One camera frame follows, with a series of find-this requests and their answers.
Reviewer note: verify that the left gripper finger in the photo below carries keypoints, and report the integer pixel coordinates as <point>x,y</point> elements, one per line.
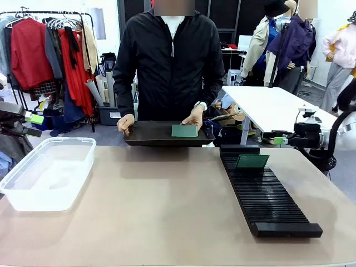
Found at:
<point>36,119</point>
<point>32,132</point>

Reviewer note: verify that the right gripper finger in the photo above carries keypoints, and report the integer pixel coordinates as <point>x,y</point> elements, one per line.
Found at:
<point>281,140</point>
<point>281,132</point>

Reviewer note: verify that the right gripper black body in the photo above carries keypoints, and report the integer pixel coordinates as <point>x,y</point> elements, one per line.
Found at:
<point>306,136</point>

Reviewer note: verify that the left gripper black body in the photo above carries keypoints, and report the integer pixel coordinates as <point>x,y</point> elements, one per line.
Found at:
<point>11,119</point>

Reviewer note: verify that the green PCB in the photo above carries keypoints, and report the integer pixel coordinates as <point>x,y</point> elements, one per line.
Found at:
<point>251,162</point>
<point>185,131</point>

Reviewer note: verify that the black rectangular tray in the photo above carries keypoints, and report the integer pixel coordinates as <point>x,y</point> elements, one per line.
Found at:
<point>150,135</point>

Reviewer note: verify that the person's left forearm black sleeve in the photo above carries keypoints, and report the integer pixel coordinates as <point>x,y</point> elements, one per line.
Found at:
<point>212,89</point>

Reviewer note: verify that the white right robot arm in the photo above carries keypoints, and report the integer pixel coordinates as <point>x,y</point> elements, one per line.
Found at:
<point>345,133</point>

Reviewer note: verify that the person's right forearm black sleeve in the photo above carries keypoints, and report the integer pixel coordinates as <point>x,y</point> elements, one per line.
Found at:
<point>123,97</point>

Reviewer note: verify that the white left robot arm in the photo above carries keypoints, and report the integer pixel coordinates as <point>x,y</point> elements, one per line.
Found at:
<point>2,80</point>

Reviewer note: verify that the person's left hand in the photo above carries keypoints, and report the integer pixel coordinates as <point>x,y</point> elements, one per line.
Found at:
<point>196,116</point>

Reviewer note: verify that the person's right hand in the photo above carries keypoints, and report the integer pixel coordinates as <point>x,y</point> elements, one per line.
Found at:
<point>125,123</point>

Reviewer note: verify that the white table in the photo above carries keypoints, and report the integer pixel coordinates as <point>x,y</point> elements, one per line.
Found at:
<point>272,105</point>

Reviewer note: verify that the checked skirt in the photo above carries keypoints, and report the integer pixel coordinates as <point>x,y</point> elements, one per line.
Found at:
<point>44,88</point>

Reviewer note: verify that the dark blue garment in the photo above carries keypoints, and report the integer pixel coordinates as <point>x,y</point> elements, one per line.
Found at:
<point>69,108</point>

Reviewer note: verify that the clear plastic storage box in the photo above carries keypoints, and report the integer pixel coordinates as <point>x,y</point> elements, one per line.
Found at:
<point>50,172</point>

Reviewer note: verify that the red dress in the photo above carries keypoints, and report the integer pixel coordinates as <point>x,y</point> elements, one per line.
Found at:
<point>79,83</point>

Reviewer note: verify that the black slotted PCB rack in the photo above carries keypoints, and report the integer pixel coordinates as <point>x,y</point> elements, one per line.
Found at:
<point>264,194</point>

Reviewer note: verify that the cardboard box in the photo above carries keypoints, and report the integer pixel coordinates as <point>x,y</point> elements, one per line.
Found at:
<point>225,115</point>

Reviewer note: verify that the red cardigan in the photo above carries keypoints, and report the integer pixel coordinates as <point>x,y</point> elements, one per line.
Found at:
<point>30,55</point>

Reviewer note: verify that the grey paper roll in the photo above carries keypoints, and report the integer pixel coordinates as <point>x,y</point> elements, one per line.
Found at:
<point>94,93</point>

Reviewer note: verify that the grey hanging garment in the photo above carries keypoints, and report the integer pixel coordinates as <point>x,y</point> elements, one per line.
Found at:
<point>53,53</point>

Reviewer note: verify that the cream paper roll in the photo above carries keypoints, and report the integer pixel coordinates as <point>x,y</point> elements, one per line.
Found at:
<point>101,89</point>
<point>110,89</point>

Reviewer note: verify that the white computer tower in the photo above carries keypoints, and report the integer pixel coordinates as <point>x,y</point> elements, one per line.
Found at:
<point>234,77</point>

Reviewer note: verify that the black storage bin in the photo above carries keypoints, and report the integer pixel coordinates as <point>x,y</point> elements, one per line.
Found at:
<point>108,115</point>

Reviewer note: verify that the pale blue hanging garment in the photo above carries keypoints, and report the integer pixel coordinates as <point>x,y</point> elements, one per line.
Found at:
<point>4,44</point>

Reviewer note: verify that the black tripod pole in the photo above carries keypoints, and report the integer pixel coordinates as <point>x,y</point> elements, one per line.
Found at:
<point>278,55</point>

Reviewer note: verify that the black hanging scarf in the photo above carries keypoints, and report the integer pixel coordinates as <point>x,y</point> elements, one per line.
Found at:
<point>73,44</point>

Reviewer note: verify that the white wristwatch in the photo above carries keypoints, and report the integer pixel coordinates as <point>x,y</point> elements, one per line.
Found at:
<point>200,105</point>

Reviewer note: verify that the mannequin in beige coat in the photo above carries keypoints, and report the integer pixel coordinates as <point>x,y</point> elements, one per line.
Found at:
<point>258,50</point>

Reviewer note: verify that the mannequin in purple jacket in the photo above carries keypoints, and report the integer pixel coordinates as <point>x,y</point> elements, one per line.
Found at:
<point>294,47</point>

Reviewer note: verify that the beige hanging garment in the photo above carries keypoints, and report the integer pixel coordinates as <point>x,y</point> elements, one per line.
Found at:
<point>90,50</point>

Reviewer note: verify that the figure in pink hoodie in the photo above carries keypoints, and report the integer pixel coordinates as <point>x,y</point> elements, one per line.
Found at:
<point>340,55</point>

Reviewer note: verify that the black bag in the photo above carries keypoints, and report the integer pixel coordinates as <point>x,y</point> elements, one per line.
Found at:
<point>108,61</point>

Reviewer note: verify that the person in black jacket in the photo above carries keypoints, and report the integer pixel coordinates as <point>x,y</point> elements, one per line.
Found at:
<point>172,83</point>

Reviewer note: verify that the black hat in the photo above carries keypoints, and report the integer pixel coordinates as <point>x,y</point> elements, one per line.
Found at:
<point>275,8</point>

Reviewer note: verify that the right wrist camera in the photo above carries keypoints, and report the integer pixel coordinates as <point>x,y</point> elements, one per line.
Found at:
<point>309,115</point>

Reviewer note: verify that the grey wall poster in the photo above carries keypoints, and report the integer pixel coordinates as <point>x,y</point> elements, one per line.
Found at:
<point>98,23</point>

